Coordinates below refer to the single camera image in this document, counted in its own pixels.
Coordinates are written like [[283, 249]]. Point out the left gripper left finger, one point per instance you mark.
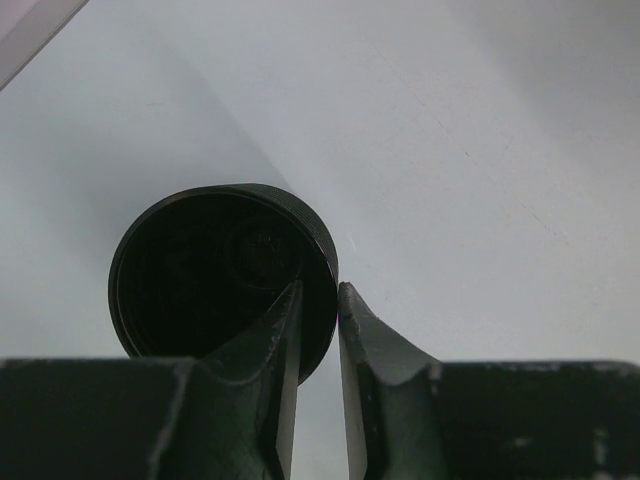
[[230, 415]]

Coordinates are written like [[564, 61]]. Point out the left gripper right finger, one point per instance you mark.
[[411, 416]]

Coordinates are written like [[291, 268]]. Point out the tall black tumbler cup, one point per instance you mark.
[[199, 267]]

